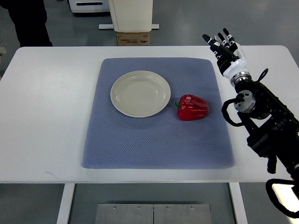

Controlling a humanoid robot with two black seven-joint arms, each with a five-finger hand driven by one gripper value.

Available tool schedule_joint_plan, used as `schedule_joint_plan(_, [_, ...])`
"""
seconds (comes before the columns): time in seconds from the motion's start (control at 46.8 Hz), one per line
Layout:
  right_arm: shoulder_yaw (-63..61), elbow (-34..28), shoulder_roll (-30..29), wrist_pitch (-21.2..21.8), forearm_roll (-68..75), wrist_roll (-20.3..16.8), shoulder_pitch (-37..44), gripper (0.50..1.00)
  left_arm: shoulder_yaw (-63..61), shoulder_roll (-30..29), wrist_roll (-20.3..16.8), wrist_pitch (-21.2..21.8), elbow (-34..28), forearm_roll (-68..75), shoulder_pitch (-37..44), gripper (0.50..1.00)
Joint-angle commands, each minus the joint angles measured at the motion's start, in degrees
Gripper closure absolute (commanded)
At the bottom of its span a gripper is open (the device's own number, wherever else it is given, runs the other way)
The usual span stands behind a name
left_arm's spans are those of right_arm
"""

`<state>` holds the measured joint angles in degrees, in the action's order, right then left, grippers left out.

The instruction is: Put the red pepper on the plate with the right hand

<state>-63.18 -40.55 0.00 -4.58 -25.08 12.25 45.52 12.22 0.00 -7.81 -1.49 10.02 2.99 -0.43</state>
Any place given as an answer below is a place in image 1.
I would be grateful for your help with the cardboard box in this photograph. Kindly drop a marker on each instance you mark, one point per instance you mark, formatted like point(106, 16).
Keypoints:
point(133, 39)

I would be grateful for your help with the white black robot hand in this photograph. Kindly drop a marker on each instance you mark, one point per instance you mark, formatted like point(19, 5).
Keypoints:
point(230, 57)

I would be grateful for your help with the person in black trousers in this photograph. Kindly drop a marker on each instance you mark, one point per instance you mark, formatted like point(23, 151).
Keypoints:
point(29, 18)

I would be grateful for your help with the white cabinet column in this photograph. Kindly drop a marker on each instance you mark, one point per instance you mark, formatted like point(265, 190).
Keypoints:
point(131, 15)

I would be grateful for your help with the cream round plate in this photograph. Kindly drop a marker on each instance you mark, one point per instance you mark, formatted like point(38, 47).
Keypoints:
point(140, 94)

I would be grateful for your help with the white table foot bar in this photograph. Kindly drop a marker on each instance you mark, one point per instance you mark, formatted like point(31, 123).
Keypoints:
point(110, 26)

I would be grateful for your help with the red bell pepper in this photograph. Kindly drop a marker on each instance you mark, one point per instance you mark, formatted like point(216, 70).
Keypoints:
point(191, 107)

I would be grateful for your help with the white appliance with slot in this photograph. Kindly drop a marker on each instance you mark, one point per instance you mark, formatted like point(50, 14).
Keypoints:
point(89, 6)

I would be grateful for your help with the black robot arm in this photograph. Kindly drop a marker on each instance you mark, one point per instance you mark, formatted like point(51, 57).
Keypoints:
point(273, 130)

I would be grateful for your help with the white table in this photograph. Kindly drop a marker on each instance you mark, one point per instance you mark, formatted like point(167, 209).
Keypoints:
point(46, 96)

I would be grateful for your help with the blue textured mat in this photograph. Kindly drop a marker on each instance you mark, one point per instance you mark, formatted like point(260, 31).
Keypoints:
point(162, 141)

